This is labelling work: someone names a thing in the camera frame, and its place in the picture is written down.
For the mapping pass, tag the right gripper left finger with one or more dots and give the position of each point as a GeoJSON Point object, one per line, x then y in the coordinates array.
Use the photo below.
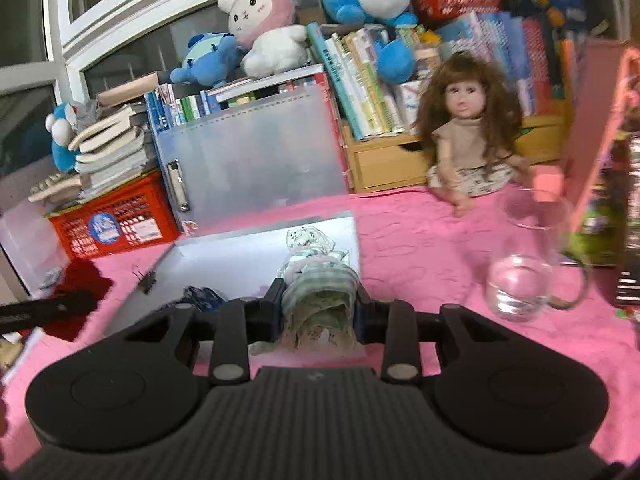
{"type": "Point", "coordinates": [239, 323]}

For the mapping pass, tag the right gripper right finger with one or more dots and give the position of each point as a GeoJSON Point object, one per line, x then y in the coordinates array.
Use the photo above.
{"type": "Point", "coordinates": [394, 325]}

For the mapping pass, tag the navy floral drawstring pouch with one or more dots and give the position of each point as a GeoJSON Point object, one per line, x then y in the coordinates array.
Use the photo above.
{"type": "Point", "coordinates": [204, 299]}

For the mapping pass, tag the red knitted pouch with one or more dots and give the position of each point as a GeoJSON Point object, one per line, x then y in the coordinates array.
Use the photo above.
{"type": "Point", "coordinates": [80, 277]}

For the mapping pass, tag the green white fabric pouch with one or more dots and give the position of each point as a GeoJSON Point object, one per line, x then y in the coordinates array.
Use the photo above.
{"type": "Point", "coordinates": [318, 303]}

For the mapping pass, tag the white shallow cardboard box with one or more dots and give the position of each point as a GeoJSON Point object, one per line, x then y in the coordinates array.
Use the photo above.
{"type": "Point", "coordinates": [236, 264]}

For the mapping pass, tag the black binder clip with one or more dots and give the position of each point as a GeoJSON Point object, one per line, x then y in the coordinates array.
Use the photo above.
{"type": "Point", "coordinates": [145, 280]}

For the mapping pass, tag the clear glass mug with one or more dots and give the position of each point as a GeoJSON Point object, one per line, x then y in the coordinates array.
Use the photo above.
{"type": "Point", "coordinates": [533, 239]}

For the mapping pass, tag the red plastic crate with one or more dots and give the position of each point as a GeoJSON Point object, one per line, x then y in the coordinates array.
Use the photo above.
{"type": "Point", "coordinates": [135, 215]}

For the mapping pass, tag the wooden drawer organizer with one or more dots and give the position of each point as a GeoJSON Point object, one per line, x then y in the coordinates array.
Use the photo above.
{"type": "Point", "coordinates": [389, 162]}

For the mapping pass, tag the translucent plastic file folder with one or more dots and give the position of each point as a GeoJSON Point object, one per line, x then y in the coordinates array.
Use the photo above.
{"type": "Point", "coordinates": [266, 154]}

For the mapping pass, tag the stack of books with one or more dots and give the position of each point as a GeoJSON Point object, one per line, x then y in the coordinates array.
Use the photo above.
{"type": "Point", "coordinates": [114, 143]}

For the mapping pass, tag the blue white cat plush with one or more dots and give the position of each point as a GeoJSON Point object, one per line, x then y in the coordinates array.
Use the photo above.
{"type": "Point", "coordinates": [61, 125]}

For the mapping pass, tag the pink cube eraser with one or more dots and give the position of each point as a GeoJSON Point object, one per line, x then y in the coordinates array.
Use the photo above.
{"type": "Point", "coordinates": [547, 183]}

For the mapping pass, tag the row of upright books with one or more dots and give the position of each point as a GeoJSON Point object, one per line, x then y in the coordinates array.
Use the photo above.
{"type": "Point", "coordinates": [377, 80]}

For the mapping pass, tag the brown haired baby doll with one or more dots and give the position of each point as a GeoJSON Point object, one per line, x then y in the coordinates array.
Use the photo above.
{"type": "Point", "coordinates": [469, 120]}

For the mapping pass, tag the small blue plush toy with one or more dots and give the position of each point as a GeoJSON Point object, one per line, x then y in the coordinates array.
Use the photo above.
{"type": "Point", "coordinates": [211, 59]}

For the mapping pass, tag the pink white bunny plush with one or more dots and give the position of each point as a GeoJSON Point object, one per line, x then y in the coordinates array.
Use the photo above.
{"type": "Point", "coordinates": [266, 31]}

